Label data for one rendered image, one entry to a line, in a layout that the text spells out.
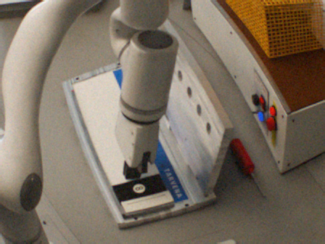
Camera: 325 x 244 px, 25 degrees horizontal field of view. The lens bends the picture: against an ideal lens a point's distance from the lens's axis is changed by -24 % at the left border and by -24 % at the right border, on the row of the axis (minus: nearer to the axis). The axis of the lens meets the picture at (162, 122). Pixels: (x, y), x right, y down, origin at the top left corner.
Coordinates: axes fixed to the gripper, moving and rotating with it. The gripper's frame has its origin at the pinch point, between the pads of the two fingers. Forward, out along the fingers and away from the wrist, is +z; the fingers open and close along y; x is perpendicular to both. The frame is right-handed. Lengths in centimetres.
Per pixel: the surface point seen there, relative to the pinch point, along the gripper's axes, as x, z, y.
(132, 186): -0.9, 1.7, 2.9
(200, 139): 11.5, -7.8, 2.3
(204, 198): 11.1, 0.4, 10.6
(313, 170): 38.5, -3.4, 15.0
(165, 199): 3.8, 0.8, 8.4
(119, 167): -1.2, 2.9, -3.6
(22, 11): -15, 5, -75
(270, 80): 25.7, -20.9, 2.2
